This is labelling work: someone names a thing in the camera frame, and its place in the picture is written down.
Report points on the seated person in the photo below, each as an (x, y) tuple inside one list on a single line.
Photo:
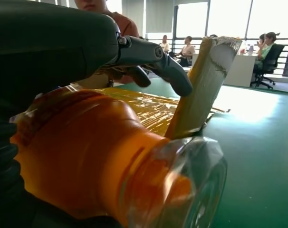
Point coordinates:
[(126, 23)]

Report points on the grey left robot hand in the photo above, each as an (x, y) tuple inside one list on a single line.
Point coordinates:
[(51, 41)]

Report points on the orange bottle with white label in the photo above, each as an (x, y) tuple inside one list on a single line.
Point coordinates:
[(86, 157)]

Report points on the grey window blind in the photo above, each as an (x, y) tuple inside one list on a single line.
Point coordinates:
[(158, 15)]

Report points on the white office desk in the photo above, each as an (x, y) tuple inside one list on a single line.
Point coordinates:
[(241, 70)]

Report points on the black office chair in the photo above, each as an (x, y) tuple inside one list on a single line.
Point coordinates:
[(270, 63)]

